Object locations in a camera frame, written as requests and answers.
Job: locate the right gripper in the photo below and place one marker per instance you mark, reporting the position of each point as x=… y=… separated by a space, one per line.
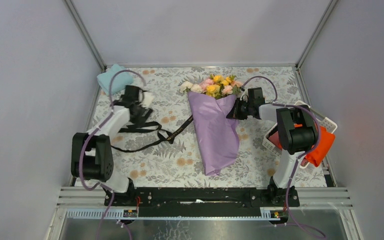
x=234 y=113

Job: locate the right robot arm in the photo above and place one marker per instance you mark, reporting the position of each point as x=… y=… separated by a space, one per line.
x=298 y=134

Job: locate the pink fake flower stem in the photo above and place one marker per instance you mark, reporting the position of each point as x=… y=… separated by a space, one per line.
x=228 y=88

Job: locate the white plastic basket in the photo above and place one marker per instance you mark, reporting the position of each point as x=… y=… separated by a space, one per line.
x=324 y=121

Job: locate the white fake flower stem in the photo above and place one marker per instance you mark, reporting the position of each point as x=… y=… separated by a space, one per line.
x=187 y=86

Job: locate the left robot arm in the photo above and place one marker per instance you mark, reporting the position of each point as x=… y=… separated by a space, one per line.
x=91 y=154

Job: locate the black ribbon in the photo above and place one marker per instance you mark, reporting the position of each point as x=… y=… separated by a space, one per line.
x=153 y=126

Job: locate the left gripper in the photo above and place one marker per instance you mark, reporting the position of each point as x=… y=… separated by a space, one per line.
x=141 y=119

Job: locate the pink cloth in basket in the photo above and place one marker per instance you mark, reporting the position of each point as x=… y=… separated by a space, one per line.
x=274 y=139

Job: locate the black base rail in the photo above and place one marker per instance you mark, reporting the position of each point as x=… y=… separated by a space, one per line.
x=202 y=202

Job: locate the orange cloth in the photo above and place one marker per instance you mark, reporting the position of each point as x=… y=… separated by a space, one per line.
x=316 y=157

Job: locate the pink purple wrapping paper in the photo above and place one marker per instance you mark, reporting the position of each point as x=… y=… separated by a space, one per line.
x=217 y=139

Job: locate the yellow fake flower stem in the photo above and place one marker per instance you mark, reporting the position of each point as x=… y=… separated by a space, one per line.
x=216 y=86

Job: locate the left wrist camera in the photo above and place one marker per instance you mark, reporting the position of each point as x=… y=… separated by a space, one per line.
x=147 y=99

